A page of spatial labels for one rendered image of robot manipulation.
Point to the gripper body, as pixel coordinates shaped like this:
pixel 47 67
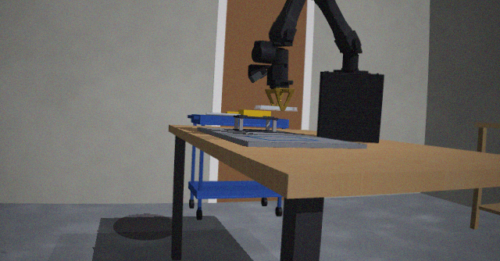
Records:
pixel 284 83

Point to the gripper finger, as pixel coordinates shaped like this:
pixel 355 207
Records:
pixel 268 92
pixel 290 92

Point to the white well plate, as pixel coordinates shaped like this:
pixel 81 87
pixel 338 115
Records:
pixel 277 108

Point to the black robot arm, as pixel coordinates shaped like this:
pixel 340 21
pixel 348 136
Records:
pixel 282 34

